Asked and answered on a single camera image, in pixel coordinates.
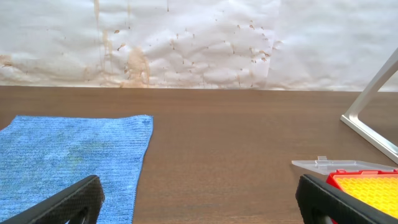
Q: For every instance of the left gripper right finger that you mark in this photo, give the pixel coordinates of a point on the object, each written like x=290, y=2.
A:
x=329, y=202

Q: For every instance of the white and blue stand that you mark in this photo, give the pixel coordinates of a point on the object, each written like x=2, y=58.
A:
x=373, y=137

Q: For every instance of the blue cloth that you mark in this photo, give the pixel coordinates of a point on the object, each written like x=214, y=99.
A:
x=62, y=149

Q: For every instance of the red and yellow tip box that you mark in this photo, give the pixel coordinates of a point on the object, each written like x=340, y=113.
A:
x=367, y=189

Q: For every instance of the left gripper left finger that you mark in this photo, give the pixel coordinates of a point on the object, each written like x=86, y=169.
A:
x=71, y=202

